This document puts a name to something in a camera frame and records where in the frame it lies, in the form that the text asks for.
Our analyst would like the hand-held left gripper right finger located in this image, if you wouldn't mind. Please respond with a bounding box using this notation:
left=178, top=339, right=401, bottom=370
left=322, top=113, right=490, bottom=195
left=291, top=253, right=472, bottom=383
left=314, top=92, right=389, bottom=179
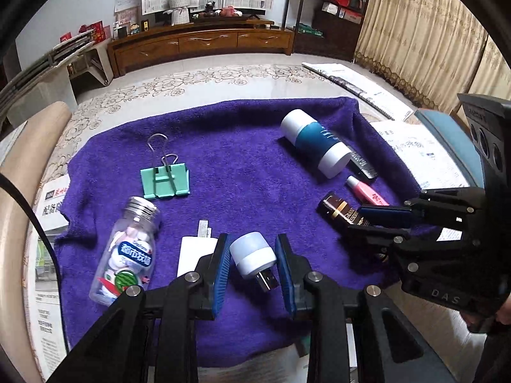
left=275, top=233, right=456, bottom=383

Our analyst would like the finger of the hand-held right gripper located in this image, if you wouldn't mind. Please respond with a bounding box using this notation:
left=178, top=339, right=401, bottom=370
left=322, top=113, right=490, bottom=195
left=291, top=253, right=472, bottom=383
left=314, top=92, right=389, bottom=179
left=347, top=227, right=472, bottom=280
left=359, top=187, right=485, bottom=228

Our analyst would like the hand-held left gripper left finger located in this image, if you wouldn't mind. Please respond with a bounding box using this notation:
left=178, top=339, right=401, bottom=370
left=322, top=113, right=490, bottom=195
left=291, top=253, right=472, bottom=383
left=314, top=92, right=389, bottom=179
left=48, top=233, right=233, bottom=383

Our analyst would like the pink highlighter pen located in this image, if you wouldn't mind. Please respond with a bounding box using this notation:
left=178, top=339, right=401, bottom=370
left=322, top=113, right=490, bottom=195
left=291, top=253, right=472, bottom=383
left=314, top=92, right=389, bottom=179
left=345, top=176, right=390, bottom=207

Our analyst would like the white charger plug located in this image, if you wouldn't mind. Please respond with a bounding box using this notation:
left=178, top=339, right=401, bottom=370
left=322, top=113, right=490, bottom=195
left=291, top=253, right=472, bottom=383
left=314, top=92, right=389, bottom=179
left=176, top=219, right=219, bottom=278

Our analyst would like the white USB night light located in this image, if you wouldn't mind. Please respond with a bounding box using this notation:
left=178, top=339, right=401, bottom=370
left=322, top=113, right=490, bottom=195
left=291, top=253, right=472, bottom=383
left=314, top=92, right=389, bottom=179
left=229, top=231, right=281, bottom=292

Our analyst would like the brown gold slim box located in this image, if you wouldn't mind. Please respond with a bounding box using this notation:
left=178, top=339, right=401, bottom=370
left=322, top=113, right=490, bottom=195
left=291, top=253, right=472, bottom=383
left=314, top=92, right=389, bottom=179
left=317, top=192, right=374, bottom=232

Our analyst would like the clear candy bottle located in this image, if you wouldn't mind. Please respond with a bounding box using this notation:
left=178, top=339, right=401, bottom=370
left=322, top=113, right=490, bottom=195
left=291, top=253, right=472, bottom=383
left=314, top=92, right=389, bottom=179
left=88, top=197, right=161, bottom=307

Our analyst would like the white teal bottle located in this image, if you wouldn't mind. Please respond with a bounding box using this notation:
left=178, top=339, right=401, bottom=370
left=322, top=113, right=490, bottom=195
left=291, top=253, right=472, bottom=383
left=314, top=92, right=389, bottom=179
left=279, top=109, right=351, bottom=179

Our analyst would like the green binder clip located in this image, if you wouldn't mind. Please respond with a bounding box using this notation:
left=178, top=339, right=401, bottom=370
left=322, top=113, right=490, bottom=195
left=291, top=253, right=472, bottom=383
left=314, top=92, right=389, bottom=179
left=140, top=133, right=191, bottom=201

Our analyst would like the person's right hand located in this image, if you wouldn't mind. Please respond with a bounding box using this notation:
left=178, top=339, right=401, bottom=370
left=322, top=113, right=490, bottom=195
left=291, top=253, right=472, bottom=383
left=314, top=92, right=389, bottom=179
left=495, top=291, right=511, bottom=326

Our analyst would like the purple towel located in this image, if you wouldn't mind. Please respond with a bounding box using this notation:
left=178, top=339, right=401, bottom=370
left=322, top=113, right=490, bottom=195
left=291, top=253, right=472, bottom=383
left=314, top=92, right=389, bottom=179
left=54, top=96, right=440, bottom=368

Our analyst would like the folded newspaper stack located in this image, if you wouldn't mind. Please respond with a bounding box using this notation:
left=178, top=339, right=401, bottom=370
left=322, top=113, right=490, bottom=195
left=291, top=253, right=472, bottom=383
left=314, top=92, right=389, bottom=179
left=301, top=62, right=416, bottom=122

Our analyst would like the beige patterned curtain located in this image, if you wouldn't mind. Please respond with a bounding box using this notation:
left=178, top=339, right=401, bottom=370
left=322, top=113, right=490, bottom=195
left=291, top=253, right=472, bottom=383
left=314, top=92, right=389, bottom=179
left=353, top=0, right=511, bottom=128

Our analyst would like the dark display shelf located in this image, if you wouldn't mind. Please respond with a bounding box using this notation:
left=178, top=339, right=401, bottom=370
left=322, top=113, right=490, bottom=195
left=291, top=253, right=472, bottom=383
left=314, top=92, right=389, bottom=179
left=285, top=0, right=376, bottom=62

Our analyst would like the wooden TV cabinet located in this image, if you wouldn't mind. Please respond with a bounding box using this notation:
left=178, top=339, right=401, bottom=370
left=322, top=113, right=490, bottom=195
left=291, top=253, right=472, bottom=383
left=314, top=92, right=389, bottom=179
left=108, top=19, right=295, bottom=78

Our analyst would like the white printed paper sheet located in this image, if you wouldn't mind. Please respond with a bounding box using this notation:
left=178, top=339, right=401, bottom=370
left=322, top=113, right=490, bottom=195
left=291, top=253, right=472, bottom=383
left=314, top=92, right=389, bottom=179
left=0, top=120, right=28, bottom=154

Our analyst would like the tea tray set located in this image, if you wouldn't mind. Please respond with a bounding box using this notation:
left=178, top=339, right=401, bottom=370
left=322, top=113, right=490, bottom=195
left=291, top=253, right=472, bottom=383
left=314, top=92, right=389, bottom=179
left=194, top=2, right=256, bottom=22

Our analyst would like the white wrapped bundle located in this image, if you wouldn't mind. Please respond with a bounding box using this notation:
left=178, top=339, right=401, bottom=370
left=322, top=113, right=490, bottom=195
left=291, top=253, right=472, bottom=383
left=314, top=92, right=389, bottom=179
left=168, top=0, right=190, bottom=25

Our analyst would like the red gift box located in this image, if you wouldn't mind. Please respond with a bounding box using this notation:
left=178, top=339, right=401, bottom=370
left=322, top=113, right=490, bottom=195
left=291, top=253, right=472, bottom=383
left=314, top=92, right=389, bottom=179
left=78, top=22, right=111, bottom=44

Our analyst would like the folded grey table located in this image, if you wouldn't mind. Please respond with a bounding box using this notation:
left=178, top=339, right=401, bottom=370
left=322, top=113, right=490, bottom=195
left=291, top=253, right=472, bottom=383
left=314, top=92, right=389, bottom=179
left=0, top=32, right=96, bottom=106

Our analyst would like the white paper poster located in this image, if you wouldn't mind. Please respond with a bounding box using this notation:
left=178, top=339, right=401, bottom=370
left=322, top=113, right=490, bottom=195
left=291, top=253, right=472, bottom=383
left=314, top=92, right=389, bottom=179
left=114, top=0, right=142, bottom=28

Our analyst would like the black cable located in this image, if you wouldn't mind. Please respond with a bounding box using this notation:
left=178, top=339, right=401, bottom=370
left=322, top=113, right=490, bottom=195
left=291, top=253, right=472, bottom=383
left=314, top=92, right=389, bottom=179
left=0, top=173, right=65, bottom=300

